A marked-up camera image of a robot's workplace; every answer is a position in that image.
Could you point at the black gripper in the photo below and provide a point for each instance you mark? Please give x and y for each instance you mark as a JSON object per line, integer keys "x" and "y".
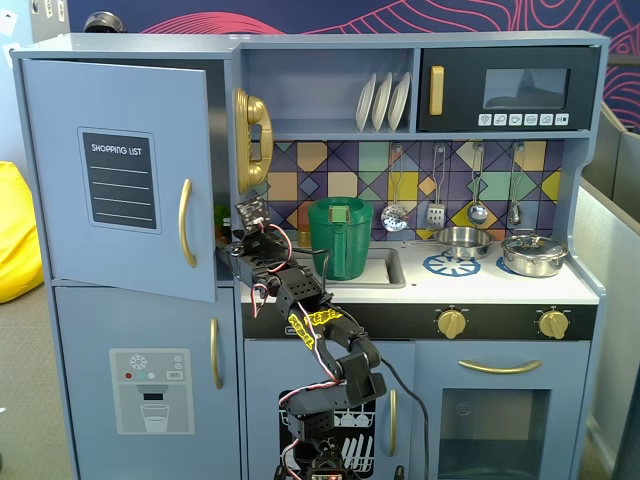
{"x": 243, "y": 248}

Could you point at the blue shopping list cabinet door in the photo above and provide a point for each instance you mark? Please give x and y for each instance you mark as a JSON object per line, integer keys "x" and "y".
{"x": 60, "y": 200}

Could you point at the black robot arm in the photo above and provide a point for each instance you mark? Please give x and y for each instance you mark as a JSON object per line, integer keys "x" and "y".
{"x": 355, "y": 372}

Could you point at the blue dishwasher print door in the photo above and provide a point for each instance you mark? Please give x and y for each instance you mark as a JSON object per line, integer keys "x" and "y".
{"x": 260, "y": 365}

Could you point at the blue water dispenser freezer door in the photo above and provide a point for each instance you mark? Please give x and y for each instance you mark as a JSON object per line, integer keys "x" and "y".
{"x": 80, "y": 325}

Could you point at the blue windowed oven door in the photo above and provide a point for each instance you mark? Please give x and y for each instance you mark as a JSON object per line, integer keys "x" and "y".
{"x": 430, "y": 360}

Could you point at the black toy microwave door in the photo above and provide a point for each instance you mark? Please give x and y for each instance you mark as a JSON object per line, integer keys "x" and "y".
{"x": 460, "y": 80}

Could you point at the yellow printed label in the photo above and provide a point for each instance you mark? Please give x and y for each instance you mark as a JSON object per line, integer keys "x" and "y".
{"x": 324, "y": 316}

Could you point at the green plastic pitcher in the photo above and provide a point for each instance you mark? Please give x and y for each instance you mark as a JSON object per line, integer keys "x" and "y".
{"x": 345, "y": 235}

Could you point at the grey toy sink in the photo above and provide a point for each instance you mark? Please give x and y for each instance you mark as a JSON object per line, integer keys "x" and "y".
{"x": 387, "y": 270}

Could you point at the gold toy telephone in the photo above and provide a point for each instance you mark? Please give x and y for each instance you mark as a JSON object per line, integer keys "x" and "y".
{"x": 252, "y": 107}

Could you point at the steel slotted skimmer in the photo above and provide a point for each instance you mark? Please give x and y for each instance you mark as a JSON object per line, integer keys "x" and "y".
{"x": 395, "y": 217}

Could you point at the steel slotted spatula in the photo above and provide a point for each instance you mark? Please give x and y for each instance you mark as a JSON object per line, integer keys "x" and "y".
{"x": 436, "y": 215}

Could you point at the grey toy plate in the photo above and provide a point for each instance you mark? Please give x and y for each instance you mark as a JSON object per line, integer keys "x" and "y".
{"x": 365, "y": 100}
{"x": 400, "y": 102}
{"x": 382, "y": 102}

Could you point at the gold stove knob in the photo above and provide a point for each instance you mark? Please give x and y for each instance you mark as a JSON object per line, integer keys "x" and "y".
{"x": 451, "y": 324}
{"x": 553, "y": 324}

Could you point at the steel frying pan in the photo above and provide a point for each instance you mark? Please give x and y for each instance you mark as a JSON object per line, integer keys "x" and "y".
{"x": 462, "y": 242}

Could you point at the blue toy play kitchen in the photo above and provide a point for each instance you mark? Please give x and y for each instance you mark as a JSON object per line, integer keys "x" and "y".
{"x": 325, "y": 42}

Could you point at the yellow bean bag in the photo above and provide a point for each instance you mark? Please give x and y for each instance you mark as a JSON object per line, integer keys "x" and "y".
{"x": 17, "y": 235}

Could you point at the steel ladle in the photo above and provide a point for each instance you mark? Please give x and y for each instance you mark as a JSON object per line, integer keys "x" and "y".
{"x": 477, "y": 214}

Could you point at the steel hanging spoon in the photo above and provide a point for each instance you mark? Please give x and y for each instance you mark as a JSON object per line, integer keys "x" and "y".
{"x": 515, "y": 212}

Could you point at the black round helmet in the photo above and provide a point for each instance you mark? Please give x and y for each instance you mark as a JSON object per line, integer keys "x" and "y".
{"x": 103, "y": 23}

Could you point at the steel pot with lid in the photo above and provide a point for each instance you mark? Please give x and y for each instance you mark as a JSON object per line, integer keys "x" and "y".
{"x": 532, "y": 255}

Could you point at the black wrist camera board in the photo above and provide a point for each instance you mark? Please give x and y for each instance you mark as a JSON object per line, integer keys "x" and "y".
{"x": 252, "y": 212}

